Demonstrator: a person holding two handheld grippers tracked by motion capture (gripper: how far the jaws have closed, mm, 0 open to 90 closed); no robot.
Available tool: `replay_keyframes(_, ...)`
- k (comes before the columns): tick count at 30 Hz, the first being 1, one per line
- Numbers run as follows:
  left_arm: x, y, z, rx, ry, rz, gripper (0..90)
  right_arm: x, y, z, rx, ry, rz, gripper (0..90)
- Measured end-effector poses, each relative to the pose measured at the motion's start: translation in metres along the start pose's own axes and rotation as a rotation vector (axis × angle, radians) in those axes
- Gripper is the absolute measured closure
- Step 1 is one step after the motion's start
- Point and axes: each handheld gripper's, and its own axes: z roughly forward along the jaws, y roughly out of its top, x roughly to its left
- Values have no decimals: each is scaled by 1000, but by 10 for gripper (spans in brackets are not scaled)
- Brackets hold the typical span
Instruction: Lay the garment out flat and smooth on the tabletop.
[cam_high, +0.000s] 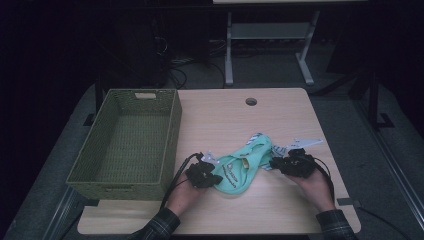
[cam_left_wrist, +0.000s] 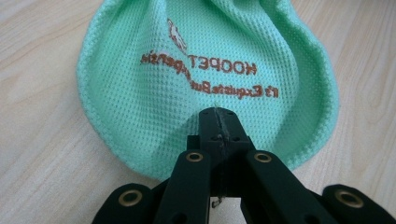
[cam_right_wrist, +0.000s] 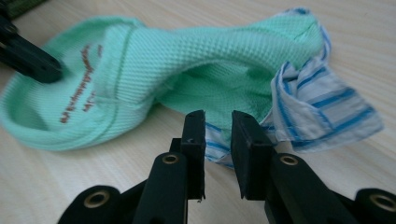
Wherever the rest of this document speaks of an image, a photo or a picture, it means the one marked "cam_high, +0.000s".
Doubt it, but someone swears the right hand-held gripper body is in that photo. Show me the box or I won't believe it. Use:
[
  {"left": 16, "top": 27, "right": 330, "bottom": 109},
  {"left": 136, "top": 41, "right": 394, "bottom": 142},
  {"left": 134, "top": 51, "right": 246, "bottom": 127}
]
[{"left": 278, "top": 138, "right": 324, "bottom": 179}]

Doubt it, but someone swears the person's right hand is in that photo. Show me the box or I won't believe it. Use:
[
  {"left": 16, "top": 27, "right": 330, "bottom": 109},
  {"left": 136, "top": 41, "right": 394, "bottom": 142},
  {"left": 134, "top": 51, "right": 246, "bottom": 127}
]
[{"left": 289, "top": 169, "right": 336, "bottom": 213}]

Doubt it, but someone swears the tangle of black floor cables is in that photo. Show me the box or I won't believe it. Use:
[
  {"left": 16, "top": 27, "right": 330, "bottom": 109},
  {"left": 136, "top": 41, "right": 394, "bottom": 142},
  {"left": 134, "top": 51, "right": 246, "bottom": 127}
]
[{"left": 154, "top": 36, "right": 226, "bottom": 89}]

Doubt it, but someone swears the black floor cable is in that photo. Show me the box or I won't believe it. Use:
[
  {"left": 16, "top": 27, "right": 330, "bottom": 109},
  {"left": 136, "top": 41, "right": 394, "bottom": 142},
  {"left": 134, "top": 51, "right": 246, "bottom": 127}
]
[{"left": 358, "top": 206, "right": 414, "bottom": 240}]

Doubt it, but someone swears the grey metal table frame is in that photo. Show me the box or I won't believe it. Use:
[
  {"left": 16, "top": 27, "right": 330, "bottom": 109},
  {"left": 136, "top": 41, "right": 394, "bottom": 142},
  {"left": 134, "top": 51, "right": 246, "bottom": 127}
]
[{"left": 224, "top": 10, "right": 320, "bottom": 87}]

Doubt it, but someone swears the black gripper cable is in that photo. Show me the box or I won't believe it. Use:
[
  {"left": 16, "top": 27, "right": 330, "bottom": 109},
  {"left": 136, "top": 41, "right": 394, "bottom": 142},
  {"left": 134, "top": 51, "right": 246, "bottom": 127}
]
[
  {"left": 159, "top": 152, "right": 204, "bottom": 211},
  {"left": 313, "top": 157, "right": 335, "bottom": 201}
]

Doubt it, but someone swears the teal striped garment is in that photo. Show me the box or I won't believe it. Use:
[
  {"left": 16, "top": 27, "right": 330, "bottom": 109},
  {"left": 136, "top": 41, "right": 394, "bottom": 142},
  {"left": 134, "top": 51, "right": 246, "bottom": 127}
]
[{"left": 211, "top": 132, "right": 288, "bottom": 196}]

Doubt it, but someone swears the aluminium floor rail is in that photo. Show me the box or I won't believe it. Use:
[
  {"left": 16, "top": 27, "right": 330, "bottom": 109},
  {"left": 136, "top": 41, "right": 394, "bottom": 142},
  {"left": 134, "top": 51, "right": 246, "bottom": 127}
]
[
  {"left": 353, "top": 99, "right": 424, "bottom": 231},
  {"left": 43, "top": 186, "right": 84, "bottom": 240}
]

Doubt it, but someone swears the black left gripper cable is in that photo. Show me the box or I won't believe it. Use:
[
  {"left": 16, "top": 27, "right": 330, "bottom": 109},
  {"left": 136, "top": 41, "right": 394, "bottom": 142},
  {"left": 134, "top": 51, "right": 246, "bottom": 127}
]
[{"left": 159, "top": 152, "right": 204, "bottom": 211}]

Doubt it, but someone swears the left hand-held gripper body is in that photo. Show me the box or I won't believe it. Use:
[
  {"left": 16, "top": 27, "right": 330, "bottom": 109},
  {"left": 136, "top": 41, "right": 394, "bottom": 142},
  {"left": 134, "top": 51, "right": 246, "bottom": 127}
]
[{"left": 185, "top": 151, "right": 219, "bottom": 189}]

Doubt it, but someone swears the grey tape strip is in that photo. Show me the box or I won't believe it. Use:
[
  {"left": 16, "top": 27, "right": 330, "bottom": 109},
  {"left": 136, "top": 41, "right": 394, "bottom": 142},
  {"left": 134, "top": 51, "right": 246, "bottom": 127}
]
[{"left": 336, "top": 198, "right": 362, "bottom": 208}]

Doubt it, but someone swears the green woven basket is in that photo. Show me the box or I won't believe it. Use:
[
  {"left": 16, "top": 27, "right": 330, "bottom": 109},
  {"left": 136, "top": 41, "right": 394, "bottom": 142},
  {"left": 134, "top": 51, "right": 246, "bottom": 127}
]
[{"left": 65, "top": 88, "right": 183, "bottom": 202}]

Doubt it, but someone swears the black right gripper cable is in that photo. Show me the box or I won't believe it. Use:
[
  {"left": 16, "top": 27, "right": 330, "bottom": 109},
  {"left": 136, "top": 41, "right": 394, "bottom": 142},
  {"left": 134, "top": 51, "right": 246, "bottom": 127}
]
[{"left": 313, "top": 157, "right": 335, "bottom": 201}]

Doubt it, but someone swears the person's left hand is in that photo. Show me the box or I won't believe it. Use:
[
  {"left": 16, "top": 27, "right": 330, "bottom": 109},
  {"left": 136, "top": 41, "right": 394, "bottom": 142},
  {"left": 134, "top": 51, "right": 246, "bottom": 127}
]
[{"left": 165, "top": 179, "right": 206, "bottom": 218}]

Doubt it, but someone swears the black metal stand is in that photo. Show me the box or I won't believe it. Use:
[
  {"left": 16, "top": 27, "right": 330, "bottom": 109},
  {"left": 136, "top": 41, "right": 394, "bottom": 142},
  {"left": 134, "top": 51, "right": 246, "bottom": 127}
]
[{"left": 368, "top": 71, "right": 396, "bottom": 131}]

